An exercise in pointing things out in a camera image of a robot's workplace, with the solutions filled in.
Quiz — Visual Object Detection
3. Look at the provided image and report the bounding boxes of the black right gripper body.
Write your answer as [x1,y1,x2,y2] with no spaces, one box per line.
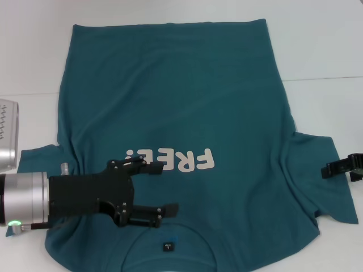
[347,152,363,182]

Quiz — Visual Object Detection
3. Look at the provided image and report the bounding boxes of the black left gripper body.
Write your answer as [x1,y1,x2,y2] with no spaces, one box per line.
[47,160,136,228]

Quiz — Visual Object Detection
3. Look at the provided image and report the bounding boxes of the teal blue printed t-shirt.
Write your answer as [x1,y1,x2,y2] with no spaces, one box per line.
[5,18,358,272]

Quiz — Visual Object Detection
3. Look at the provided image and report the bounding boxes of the left arm plug with cable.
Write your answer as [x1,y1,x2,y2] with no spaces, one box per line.
[7,220,50,235]

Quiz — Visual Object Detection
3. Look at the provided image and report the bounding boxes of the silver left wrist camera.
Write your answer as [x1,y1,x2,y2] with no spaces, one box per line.
[0,98,20,173]

